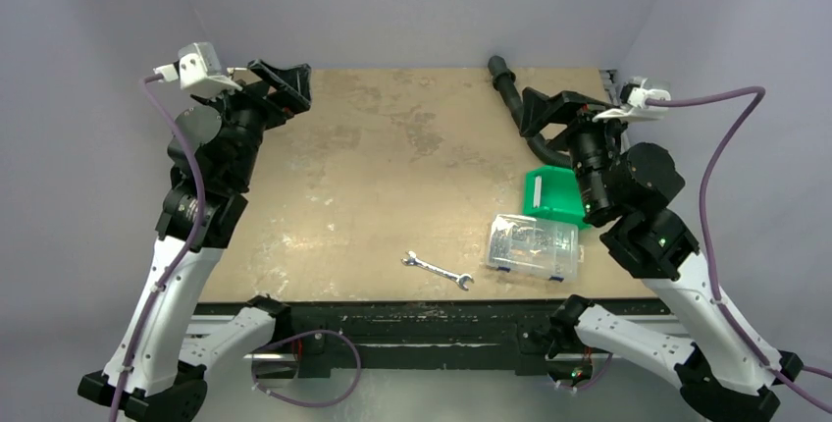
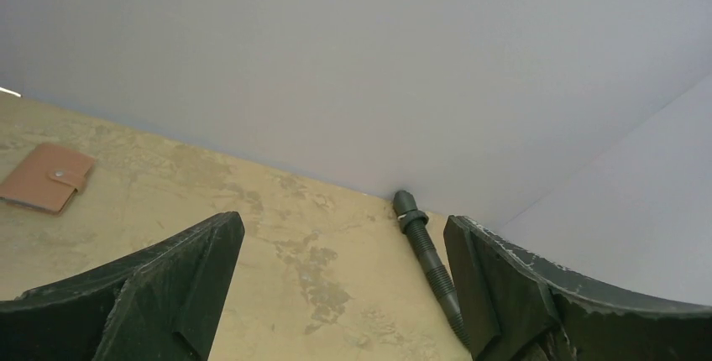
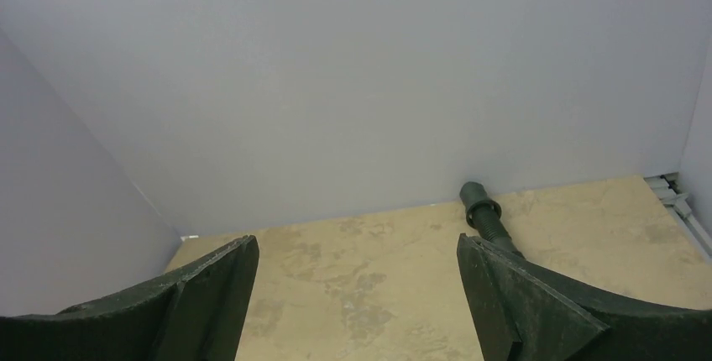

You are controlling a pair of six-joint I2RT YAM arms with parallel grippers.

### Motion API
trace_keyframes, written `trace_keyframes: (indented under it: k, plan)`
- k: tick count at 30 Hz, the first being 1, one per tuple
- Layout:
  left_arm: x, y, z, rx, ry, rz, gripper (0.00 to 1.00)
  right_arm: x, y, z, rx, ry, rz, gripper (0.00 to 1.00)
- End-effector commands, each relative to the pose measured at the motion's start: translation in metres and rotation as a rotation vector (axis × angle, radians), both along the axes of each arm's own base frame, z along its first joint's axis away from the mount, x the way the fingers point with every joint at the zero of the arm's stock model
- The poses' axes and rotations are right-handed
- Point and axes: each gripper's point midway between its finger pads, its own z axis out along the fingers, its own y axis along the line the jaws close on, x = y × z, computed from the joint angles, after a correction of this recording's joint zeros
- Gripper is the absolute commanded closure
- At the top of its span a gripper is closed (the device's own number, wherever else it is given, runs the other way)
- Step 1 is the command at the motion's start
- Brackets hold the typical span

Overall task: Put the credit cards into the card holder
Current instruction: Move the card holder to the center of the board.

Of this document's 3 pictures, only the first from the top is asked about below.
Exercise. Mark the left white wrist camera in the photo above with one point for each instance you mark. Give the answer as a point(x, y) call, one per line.
point(199, 72)

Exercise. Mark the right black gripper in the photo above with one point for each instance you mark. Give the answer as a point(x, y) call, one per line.
point(575, 117)

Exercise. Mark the green plastic bin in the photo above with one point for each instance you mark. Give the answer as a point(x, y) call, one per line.
point(561, 200)

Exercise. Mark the white card in bin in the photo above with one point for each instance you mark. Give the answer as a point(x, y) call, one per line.
point(537, 191)

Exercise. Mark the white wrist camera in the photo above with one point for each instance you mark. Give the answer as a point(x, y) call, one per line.
point(199, 72)
point(635, 97)

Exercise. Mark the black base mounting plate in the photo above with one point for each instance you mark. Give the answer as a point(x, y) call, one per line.
point(504, 335)

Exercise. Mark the silver open-end wrench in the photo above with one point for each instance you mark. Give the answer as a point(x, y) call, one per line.
point(461, 280)

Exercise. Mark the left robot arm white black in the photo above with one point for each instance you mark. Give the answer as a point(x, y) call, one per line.
point(214, 147)

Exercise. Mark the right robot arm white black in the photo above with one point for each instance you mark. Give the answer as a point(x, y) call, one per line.
point(722, 368)

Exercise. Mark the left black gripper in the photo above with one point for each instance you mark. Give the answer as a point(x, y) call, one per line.
point(289, 85)

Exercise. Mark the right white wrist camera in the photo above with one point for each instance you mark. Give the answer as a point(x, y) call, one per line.
point(635, 97)

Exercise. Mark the clear plastic screw box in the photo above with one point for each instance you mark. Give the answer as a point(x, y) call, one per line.
point(536, 247)

